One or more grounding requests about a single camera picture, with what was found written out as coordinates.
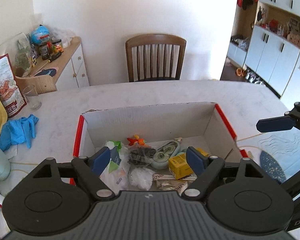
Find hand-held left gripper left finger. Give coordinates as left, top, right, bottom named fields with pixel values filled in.
left=34, top=146, right=115, bottom=202

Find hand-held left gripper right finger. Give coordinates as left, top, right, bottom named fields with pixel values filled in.
left=182, top=146, right=265, bottom=202

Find small yellow box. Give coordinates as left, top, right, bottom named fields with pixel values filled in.
left=168, top=149, right=209, bottom=180

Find white green plastic packet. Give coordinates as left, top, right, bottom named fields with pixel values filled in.
left=100, top=140, right=130, bottom=190

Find green white round trinket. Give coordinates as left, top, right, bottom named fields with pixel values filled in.
left=151, top=140, right=183, bottom=169

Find red orange toy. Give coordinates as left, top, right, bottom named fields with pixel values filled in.
left=127, top=135, right=146, bottom=147

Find silver foil packet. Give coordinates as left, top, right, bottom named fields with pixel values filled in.
left=152, top=174, right=190, bottom=195

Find dark packet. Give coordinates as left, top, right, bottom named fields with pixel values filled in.
left=128, top=147, right=157, bottom=168

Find white plastic bag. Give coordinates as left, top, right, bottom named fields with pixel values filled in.
left=129, top=167, right=155, bottom=190

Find red white cardboard box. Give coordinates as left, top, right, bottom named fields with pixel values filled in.
left=72, top=102, right=248, bottom=198

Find row of shoes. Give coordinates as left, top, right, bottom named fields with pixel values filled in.
left=235, top=66, right=265, bottom=84

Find blue cloth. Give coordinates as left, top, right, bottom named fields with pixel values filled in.
left=0, top=114, right=40, bottom=152

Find grey bags in niche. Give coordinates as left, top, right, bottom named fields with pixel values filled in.
left=230, top=34, right=250, bottom=49

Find wooden toy house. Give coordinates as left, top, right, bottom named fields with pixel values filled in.
left=289, top=29, right=300, bottom=44

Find clear drinking glass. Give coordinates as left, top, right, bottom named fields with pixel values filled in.
left=22, top=85, right=42, bottom=112

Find curved light wood piece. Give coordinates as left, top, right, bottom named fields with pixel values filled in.
left=15, top=74, right=58, bottom=95

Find white wooden sideboard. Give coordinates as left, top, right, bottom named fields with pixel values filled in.
left=27, top=36, right=90, bottom=90

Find dark blue mouse pad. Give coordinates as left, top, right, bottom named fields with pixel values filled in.
left=34, top=67, right=59, bottom=77

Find red white snack bag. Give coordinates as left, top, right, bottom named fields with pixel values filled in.
left=0, top=53, right=28, bottom=118

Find orange label jar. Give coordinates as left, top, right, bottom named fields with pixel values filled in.
left=52, top=39, right=64, bottom=53

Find dark jar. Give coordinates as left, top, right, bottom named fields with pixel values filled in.
left=39, top=43, right=51, bottom=60

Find wooden slat-back chair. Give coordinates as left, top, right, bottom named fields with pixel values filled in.
left=125, top=33, right=187, bottom=83

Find clear crumpled plastic bags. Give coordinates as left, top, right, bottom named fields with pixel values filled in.
left=50, top=26, right=75, bottom=48

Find large clear bag green contents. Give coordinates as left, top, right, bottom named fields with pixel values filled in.
left=0, top=32, right=33, bottom=77

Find blue globe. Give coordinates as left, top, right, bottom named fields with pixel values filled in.
left=30, top=25, right=50, bottom=44

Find white wooden wall cabinet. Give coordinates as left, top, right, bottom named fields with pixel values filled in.
left=226, top=0, right=300, bottom=110

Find black handle screwdriver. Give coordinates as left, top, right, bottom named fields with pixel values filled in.
left=35, top=52, right=63, bottom=72

